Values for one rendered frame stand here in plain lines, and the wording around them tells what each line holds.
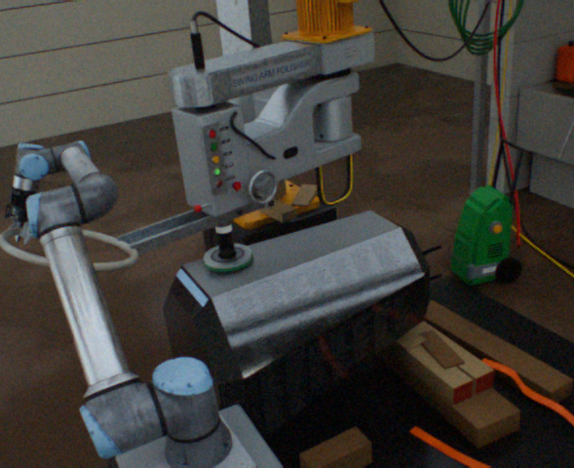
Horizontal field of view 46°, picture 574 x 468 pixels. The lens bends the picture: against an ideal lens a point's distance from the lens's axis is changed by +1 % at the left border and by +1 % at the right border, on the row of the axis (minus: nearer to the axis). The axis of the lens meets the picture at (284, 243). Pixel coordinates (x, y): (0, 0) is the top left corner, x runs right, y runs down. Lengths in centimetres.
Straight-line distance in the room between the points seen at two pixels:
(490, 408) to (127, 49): 669
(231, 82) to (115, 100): 626
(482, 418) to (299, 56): 178
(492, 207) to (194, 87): 227
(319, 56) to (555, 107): 274
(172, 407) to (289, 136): 144
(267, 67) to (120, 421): 153
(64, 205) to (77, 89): 685
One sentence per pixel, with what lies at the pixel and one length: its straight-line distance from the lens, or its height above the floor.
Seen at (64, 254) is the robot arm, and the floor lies 148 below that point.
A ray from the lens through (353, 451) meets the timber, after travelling 305.
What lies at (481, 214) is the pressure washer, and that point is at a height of 49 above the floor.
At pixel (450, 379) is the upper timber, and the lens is 327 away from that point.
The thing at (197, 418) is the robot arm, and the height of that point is 108.
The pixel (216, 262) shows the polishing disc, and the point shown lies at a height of 92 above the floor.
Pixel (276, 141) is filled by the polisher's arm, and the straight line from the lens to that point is 282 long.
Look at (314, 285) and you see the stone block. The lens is 290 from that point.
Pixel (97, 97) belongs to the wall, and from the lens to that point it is 878.
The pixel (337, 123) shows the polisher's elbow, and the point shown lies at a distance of 306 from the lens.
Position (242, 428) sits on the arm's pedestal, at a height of 85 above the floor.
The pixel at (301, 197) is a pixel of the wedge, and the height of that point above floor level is 80.
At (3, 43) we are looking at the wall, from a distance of 853.
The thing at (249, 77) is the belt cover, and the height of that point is 168.
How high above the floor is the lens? 226
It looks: 27 degrees down
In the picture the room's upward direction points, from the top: 6 degrees counter-clockwise
